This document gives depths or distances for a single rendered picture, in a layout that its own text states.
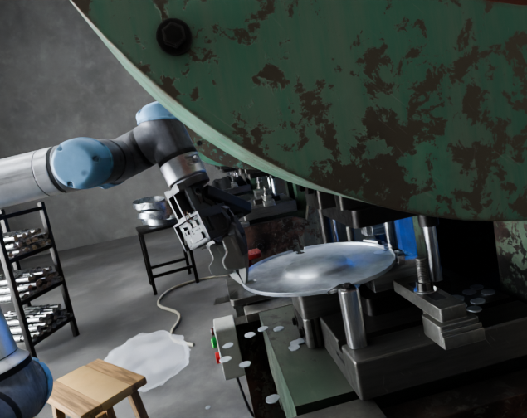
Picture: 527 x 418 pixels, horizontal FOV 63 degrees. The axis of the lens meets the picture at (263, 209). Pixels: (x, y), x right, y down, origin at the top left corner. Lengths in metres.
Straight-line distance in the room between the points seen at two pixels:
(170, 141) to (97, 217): 6.86
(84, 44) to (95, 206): 2.60
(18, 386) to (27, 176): 0.47
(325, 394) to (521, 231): 0.40
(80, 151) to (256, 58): 0.42
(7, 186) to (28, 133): 7.10
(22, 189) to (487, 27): 0.64
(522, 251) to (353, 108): 0.54
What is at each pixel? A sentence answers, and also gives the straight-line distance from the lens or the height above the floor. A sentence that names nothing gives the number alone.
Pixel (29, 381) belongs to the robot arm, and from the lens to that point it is 1.05.
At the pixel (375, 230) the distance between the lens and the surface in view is 0.82.
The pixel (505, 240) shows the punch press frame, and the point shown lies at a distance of 0.83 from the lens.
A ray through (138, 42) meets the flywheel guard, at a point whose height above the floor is 1.10.
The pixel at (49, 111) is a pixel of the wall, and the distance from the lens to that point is 7.77.
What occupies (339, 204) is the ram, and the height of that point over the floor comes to 0.90.
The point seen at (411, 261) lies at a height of 0.78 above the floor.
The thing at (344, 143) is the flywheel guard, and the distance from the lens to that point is 0.31.
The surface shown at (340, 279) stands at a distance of 0.73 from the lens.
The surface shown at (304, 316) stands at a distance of 0.79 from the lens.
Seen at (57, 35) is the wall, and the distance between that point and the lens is 7.93.
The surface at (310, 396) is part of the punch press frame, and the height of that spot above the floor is 0.64.
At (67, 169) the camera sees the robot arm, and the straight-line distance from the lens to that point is 0.68.
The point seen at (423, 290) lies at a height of 0.76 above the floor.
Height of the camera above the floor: 1.02
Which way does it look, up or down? 8 degrees down
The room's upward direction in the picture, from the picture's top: 11 degrees counter-clockwise
